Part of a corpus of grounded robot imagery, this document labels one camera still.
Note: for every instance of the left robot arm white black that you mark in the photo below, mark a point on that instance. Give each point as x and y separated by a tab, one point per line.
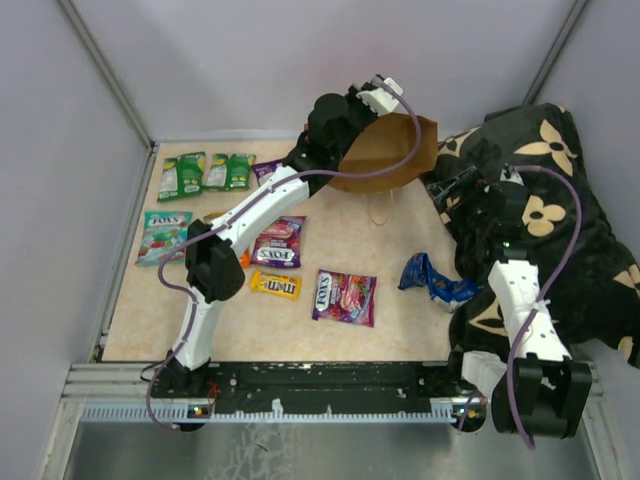
212	251

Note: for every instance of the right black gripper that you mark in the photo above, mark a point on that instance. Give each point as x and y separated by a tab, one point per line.
468	185

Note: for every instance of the white toothed cable rail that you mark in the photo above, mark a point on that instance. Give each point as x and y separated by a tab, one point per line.
184	413

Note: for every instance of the colourful candy bag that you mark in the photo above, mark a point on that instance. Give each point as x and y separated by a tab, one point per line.
163	231

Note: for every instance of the red brown paper bag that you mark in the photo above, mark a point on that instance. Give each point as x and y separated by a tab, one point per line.
395	141

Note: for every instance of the yellow chocolate candy packet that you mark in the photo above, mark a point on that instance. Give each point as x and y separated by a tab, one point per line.
288	287

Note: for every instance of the orange candy bag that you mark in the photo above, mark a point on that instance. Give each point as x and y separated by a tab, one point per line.
245	257

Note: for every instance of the purple candy bag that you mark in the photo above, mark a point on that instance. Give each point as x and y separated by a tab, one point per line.
279	245
264	170
343	297

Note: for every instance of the black floral pillow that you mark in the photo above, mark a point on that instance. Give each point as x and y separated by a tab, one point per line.
596	297

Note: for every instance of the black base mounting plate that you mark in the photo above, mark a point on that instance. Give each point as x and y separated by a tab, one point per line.
311	388

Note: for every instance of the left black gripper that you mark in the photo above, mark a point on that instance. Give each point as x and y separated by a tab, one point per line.
352	98

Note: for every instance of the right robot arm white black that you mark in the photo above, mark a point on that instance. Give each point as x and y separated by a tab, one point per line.
539	390

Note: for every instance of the green yellow snack bag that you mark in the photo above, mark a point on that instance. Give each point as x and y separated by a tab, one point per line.
182	177
229	173

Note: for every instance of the blue tortilla chips bag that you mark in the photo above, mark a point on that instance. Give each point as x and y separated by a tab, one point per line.
448	294

